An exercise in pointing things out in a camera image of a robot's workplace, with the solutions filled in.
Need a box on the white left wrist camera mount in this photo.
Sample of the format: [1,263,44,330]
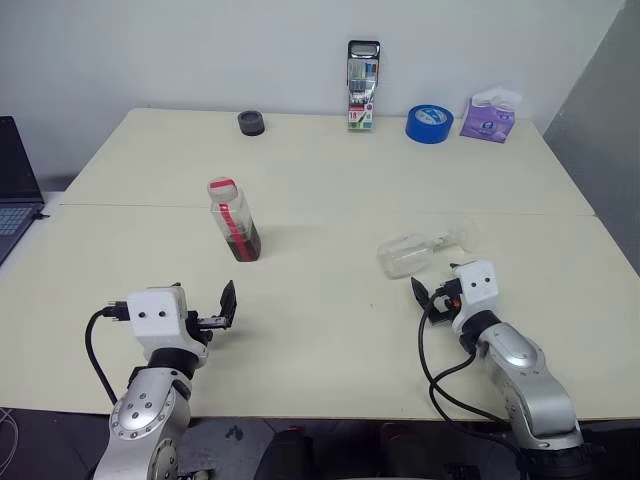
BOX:
[125,286,210,370]

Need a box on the purple tissue pack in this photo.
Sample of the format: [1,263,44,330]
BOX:
[458,86,523,145]

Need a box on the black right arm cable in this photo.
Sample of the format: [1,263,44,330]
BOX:
[418,294,526,452]

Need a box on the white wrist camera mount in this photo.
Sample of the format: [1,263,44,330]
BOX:
[452,258,499,334]
[125,286,210,370]

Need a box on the clear wine glass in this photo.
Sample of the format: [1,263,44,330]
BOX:
[377,219,484,282]

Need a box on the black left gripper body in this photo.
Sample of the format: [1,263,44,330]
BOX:
[187,309,231,347]

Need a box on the white red-striped bottle cap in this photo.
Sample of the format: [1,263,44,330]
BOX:
[206,176,240,203]

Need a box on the thin white cable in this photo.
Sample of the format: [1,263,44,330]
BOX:
[0,406,19,480]

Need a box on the blue tape roll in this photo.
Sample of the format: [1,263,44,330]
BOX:
[405,103,455,145]

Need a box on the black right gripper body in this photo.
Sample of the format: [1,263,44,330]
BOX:
[426,271,463,328]

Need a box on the black round container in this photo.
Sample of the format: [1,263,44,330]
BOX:
[237,110,267,138]

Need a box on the plastic bottle with red liquid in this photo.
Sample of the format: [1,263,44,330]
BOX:
[208,189,263,263]

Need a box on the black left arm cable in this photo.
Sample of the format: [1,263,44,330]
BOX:
[84,298,129,404]

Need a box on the dark grey laptop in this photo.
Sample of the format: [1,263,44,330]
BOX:
[0,116,47,267]

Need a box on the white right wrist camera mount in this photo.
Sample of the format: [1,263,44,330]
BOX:
[452,258,499,334]

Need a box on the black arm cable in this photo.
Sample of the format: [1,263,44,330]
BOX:
[84,298,129,404]
[418,294,526,452]

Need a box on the marker pen pack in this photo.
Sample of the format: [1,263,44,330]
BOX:
[345,39,383,133]

